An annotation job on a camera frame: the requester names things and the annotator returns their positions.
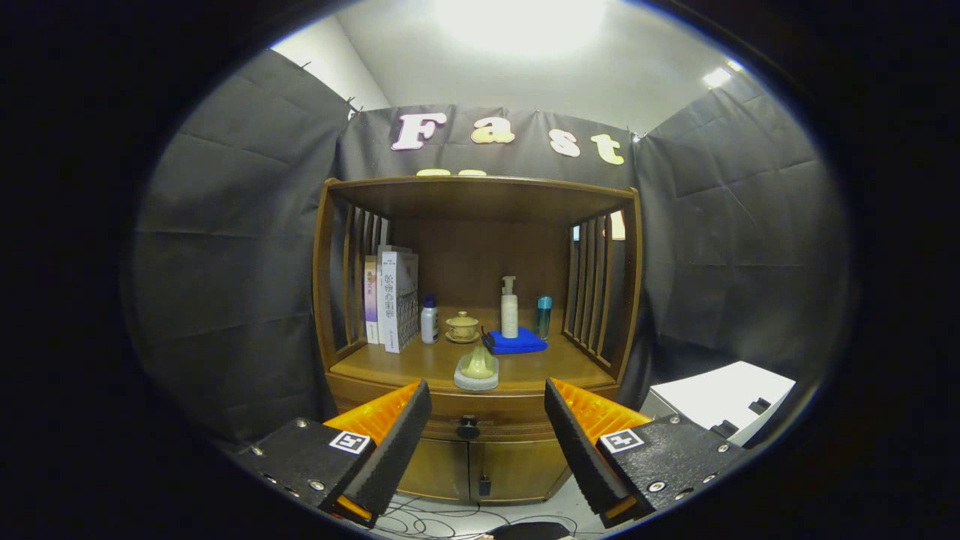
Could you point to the white pump bottle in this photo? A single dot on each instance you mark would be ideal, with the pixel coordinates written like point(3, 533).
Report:
point(510, 315)

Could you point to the white bottle with blue cap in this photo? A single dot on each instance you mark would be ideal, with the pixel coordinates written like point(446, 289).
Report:
point(430, 324)

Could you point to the dark flat object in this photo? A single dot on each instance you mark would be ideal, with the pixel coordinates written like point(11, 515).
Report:
point(529, 532)

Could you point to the yellow lidded teacup with saucer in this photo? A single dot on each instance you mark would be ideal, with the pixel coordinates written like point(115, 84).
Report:
point(463, 327)

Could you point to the wooden countertop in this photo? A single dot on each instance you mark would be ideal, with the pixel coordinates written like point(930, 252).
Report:
point(540, 371)

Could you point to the small ceiling light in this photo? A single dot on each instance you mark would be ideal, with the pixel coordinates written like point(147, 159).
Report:
point(716, 77)

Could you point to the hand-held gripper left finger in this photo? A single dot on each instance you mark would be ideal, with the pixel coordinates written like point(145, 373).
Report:
point(397, 450)

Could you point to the brown wooden cabinet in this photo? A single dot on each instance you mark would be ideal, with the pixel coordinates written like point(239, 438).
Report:
point(480, 199)

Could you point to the wooden cabinet door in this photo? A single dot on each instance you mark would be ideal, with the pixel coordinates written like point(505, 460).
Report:
point(442, 469)
point(525, 469)

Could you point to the folded blue cloth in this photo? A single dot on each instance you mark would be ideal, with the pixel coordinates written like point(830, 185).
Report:
point(517, 343)

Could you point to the wooden drawer with black knob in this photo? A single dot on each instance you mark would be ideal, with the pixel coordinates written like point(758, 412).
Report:
point(510, 416)

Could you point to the thin purple book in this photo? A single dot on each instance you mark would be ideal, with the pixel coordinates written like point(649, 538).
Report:
point(371, 300)

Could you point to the thick white book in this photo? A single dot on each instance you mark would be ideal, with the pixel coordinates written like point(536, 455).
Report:
point(390, 300)

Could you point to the blue cylindrical bottle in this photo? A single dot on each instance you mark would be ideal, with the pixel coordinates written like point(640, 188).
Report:
point(544, 319)

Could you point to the green pear ornament grey base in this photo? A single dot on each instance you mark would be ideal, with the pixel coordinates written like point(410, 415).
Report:
point(477, 367)

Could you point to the white machine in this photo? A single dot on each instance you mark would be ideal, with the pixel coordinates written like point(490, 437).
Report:
point(720, 394)

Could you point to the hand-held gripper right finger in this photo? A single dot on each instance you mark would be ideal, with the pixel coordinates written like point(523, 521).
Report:
point(581, 450)

